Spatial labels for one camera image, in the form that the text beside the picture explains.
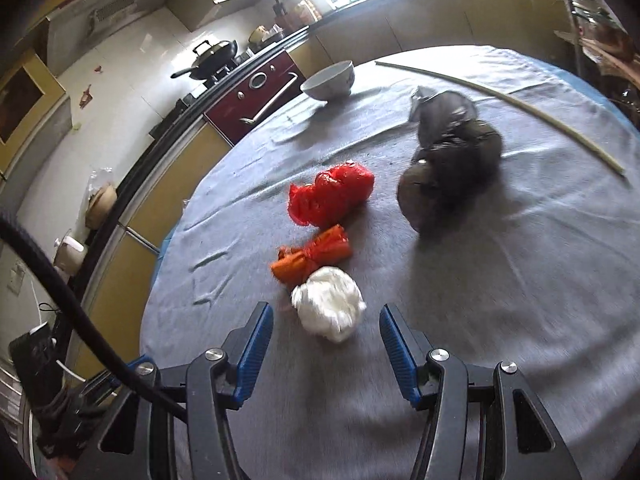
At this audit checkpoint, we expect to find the white paper ball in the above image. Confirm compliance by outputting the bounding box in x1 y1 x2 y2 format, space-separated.
291 266 367 344

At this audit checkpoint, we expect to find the orange red plastic wrapper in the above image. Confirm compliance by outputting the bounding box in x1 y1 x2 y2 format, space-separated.
270 224 352 288

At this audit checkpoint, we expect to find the red plastic bag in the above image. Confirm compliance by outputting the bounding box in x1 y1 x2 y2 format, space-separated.
288 162 375 229

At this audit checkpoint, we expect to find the black plastic bag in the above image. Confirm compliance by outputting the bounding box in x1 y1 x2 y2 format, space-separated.
396 86 503 236

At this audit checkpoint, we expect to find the blue under cloth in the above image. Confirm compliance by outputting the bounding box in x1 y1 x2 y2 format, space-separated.
151 226 177 288

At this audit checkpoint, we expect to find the white ceramic jar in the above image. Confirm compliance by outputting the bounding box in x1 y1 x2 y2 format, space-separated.
53 230 88 276

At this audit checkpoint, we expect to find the grey tablecloth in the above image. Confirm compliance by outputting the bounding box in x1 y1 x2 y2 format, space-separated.
140 46 639 479

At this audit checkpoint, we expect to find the brown clay pot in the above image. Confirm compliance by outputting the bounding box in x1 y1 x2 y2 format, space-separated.
85 183 117 230

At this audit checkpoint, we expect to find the dark red oven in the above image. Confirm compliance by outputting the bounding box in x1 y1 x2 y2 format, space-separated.
204 52 306 145

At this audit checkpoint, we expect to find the long wooden stick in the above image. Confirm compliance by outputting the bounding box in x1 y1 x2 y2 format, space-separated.
374 60 627 177

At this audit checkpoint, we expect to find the white ceramic bowl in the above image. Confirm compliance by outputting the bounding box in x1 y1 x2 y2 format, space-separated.
300 61 355 102

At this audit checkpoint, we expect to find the black wok with lid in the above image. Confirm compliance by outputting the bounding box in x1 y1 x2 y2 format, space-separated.
170 40 238 80

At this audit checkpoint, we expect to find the metal storage shelf rack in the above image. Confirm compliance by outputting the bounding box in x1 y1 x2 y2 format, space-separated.
555 0 639 126

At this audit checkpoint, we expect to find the range hood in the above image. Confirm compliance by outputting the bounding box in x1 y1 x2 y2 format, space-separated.
46 0 166 76

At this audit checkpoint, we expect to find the black cable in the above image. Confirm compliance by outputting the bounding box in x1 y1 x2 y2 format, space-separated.
0 207 189 424

